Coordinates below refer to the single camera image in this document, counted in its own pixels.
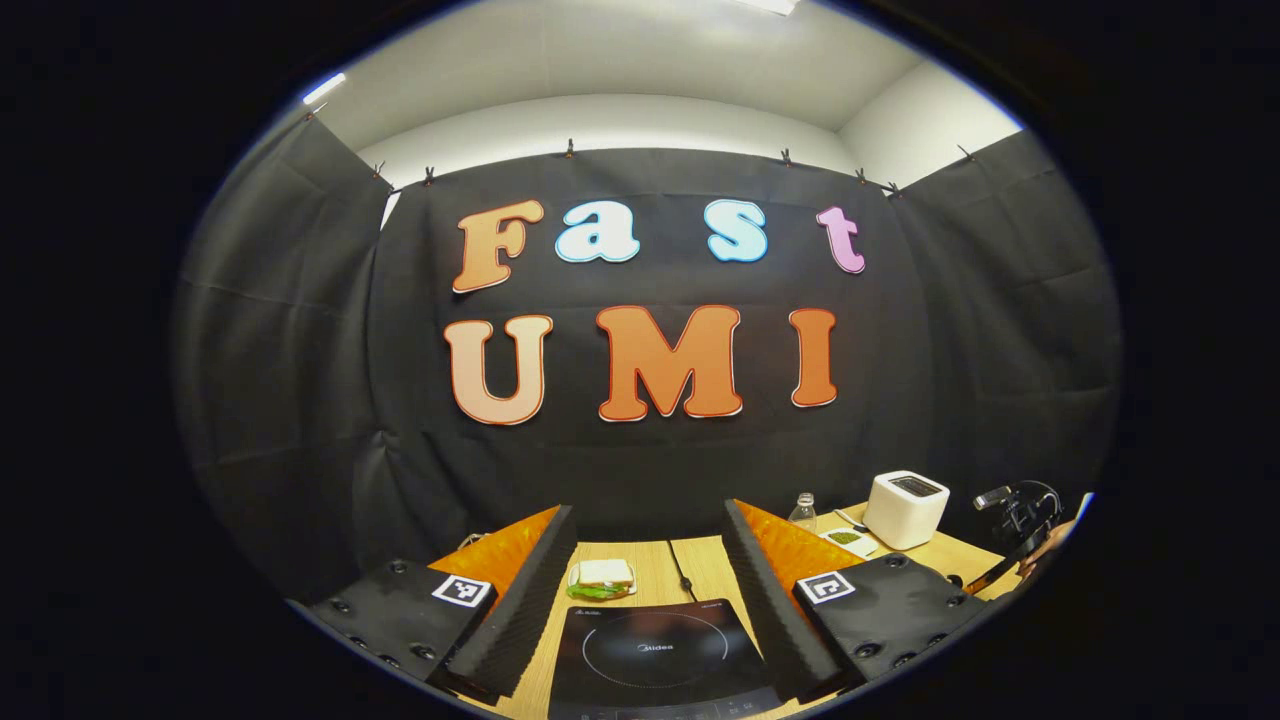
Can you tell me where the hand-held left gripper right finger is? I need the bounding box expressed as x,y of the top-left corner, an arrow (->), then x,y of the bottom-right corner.
722,498 -> 991,701

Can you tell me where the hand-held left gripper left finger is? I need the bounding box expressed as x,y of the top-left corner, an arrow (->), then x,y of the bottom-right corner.
310,505 -> 579,701

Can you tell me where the black induction cooktop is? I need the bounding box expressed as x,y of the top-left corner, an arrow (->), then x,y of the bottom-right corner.
548,598 -> 783,720

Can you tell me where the sandwich on small plate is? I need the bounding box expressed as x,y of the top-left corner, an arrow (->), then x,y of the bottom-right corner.
566,558 -> 638,603

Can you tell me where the white divided bean dish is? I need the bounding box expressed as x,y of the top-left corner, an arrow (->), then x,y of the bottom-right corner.
820,526 -> 879,558

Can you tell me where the white toaster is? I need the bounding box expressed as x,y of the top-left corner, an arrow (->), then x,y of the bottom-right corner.
862,470 -> 951,551

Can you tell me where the black power cable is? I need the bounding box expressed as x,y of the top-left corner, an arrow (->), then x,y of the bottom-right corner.
665,540 -> 698,603

